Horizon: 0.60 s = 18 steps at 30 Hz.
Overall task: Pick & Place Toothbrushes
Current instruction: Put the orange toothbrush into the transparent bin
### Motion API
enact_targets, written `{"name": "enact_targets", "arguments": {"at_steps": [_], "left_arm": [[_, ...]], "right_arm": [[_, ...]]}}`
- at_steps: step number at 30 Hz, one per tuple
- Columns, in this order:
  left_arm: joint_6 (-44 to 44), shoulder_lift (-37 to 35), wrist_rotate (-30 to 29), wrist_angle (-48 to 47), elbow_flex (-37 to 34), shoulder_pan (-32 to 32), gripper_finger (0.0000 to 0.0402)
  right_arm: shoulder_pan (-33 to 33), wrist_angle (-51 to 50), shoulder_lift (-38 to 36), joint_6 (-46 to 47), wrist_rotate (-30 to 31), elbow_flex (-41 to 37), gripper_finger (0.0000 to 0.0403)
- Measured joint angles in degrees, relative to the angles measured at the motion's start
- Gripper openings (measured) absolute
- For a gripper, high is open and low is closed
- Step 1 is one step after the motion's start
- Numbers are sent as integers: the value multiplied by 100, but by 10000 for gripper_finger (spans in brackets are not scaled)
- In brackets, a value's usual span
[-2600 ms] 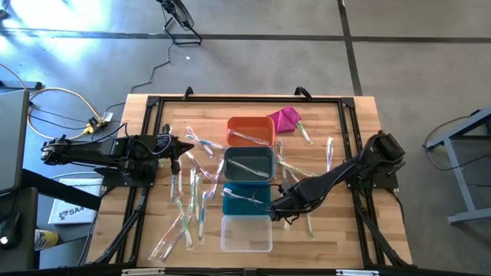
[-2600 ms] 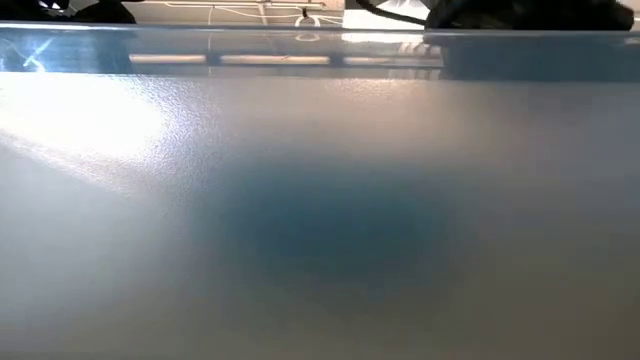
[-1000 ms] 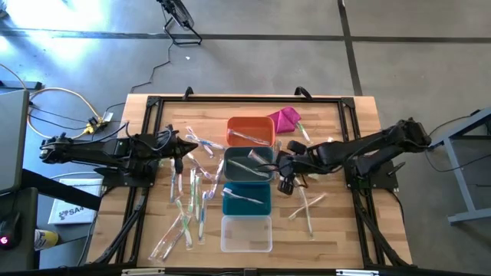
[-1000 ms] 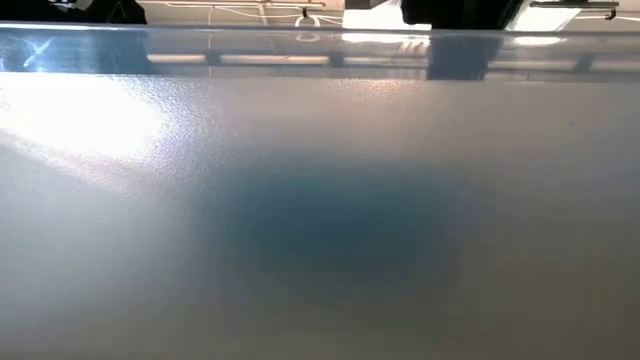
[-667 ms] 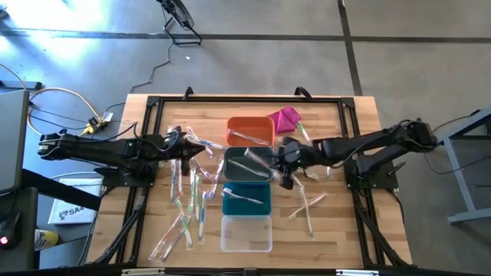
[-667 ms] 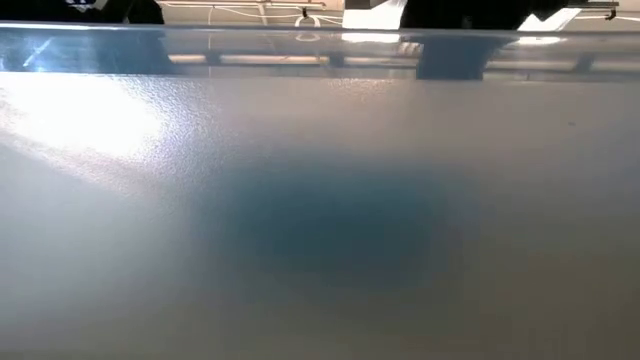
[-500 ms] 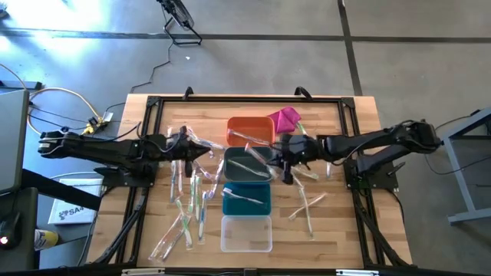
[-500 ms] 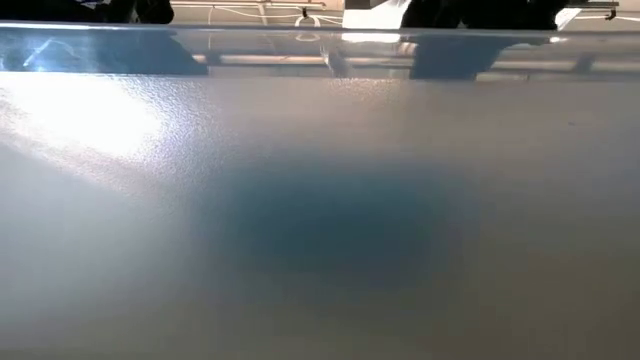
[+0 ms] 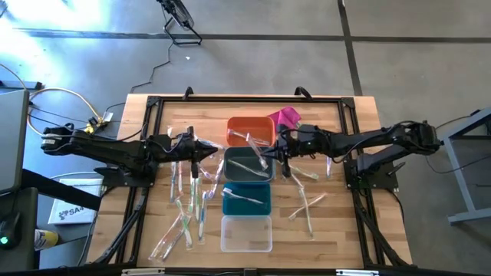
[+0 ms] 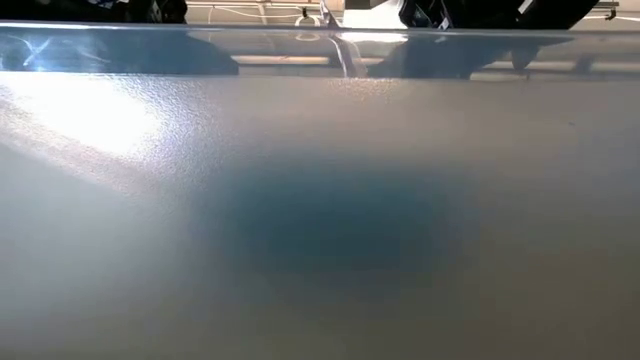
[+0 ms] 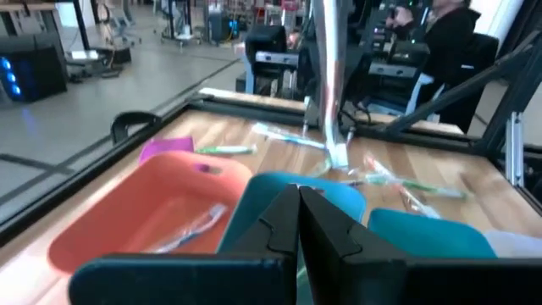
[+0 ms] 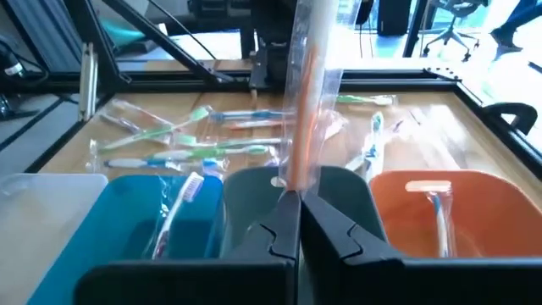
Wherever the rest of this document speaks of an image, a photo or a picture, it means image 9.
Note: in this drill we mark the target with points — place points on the clear frosted plastic bin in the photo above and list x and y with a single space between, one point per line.
245 234

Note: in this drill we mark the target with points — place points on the silver frame bracket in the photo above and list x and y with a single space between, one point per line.
356 272
142 271

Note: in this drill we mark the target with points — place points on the teal plastic bin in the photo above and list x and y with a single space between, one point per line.
249 209

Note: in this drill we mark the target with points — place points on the white printed cardboard box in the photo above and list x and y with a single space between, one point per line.
73 216

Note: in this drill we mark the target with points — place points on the orange plastic bin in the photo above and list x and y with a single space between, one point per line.
239 123

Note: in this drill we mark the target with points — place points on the pink wrapped toothbrush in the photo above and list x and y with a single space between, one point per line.
165 238
180 184
174 243
314 202

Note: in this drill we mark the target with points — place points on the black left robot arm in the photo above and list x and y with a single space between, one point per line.
107 147

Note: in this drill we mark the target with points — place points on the yellow and white can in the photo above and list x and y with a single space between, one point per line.
46 239

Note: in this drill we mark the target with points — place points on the black desk beam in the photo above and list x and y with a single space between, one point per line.
61 189

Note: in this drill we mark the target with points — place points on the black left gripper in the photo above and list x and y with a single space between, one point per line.
172 147

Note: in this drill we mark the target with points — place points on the grey plastic bin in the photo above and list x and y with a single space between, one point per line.
239 153

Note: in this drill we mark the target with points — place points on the purple wrapped toothbrush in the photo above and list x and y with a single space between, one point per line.
216 178
207 173

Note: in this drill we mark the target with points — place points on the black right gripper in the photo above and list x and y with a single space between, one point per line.
293 147

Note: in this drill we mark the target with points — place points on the dark grey floor bar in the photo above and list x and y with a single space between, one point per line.
23 85

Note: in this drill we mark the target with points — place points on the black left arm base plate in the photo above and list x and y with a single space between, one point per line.
115 181

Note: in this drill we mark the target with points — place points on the pale toothbrush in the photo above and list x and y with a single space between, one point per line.
299 182
241 197

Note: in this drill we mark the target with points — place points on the black computer mouse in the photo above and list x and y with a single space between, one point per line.
9 230

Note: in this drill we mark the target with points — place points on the pink folded cloth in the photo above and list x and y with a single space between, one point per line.
285 117

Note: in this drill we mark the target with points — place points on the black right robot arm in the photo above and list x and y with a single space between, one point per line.
364 138

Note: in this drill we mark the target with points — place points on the grey metal bench frame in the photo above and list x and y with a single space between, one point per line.
457 178

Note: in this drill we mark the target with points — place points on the black floor fan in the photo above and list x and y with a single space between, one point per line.
180 15

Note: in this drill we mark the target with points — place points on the dark desk top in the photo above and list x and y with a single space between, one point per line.
30 222

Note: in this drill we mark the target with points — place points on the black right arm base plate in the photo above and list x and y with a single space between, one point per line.
389 184

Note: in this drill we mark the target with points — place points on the grey monitor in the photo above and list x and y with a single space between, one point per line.
13 142

